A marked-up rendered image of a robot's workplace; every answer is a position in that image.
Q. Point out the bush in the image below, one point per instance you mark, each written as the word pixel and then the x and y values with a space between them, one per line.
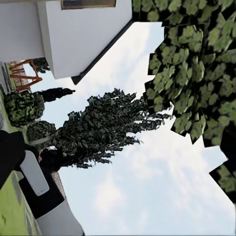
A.
pixel 39 99
pixel 36 131
pixel 39 112
pixel 20 107

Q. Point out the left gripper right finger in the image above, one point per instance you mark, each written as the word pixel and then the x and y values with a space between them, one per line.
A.
pixel 228 146

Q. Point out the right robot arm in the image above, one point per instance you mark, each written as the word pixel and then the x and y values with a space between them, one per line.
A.
pixel 44 198

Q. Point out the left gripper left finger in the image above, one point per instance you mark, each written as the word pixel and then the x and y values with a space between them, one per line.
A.
pixel 12 146

